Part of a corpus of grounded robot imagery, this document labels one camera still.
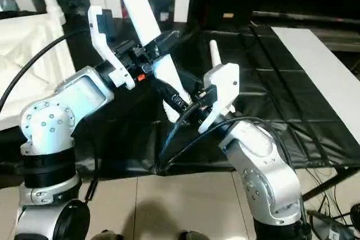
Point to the white plastic table top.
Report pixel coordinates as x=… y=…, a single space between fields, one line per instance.
x=28 y=66

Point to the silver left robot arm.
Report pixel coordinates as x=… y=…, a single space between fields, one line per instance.
x=56 y=127

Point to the small yellow tag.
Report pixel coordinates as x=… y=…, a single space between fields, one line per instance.
x=228 y=16

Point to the black work mat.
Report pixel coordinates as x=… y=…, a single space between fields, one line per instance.
x=270 y=111

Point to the white flat board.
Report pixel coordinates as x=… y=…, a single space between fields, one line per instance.
x=320 y=66

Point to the black folding stand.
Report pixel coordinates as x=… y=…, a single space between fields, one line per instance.
x=329 y=184

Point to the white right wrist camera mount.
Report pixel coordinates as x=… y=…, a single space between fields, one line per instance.
x=222 y=91

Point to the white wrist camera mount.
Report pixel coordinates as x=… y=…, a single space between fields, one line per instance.
x=109 y=43
x=222 y=91

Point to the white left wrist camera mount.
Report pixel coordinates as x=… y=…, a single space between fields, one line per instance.
x=109 y=43

